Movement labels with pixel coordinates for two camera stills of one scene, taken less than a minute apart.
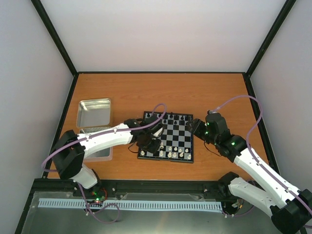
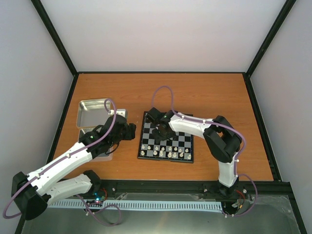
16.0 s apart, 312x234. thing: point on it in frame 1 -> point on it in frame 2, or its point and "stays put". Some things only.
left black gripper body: x=147 y=146 -> x=129 y=135
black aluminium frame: x=47 y=185 stays put
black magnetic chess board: x=176 y=143 stays put
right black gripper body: x=199 y=132 -> x=162 y=136
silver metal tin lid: x=93 y=112 stays put
